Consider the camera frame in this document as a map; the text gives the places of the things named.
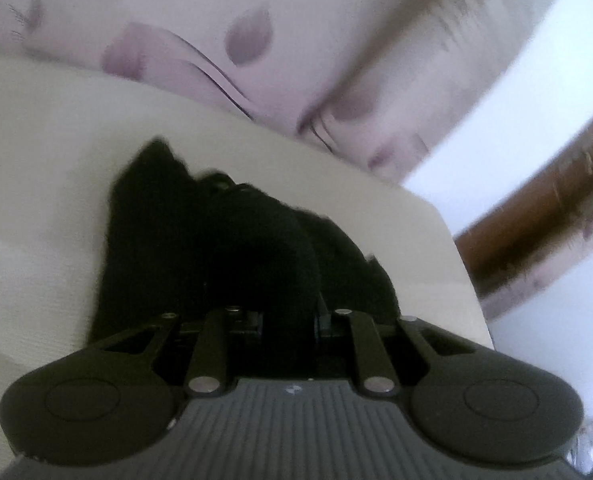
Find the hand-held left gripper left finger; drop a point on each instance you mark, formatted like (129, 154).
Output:
(220, 332)

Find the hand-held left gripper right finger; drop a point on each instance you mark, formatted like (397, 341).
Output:
(361, 332)

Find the black knitted garment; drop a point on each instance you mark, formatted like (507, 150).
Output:
(216, 240)

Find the pink leaf print curtain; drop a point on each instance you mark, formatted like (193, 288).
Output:
(286, 25)

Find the brown wooden rail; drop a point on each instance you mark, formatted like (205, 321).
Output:
(541, 220)

